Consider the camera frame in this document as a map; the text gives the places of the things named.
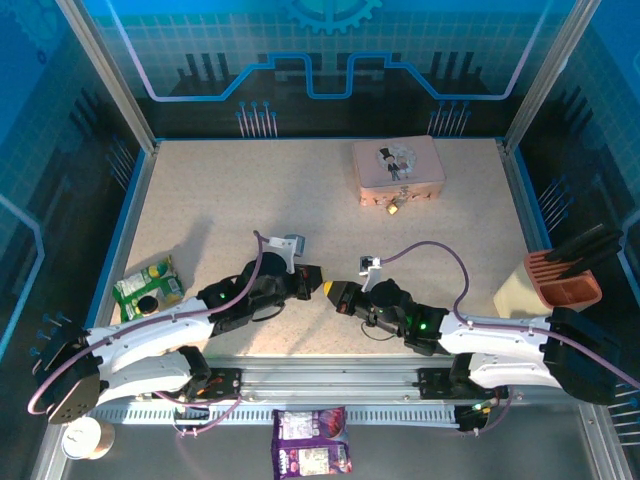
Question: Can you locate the purple snack packet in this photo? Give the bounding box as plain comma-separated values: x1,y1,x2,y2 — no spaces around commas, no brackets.
270,406,353,479

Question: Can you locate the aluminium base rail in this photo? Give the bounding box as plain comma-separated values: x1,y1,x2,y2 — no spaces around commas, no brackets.
99,354,566,404

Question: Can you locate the black knife handle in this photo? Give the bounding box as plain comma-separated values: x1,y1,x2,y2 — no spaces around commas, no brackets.
557,243,624,280
544,223,607,262
554,229,625,270

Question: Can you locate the aluminium frame post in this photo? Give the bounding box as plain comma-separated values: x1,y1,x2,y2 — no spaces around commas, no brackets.
501,0,601,151
54,0,160,154

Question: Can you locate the terracotta and cream knife holder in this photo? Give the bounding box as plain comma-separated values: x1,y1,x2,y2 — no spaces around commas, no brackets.
492,248,604,320

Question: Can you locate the green snack packet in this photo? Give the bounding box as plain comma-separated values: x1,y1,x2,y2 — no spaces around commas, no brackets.
112,254,185,324

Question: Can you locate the slotted grey cable duct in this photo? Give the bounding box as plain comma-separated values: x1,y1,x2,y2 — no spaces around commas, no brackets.
92,403,462,427

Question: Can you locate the pink illustrated tin box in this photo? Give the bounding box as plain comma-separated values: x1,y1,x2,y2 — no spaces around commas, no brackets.
351,134,447,209

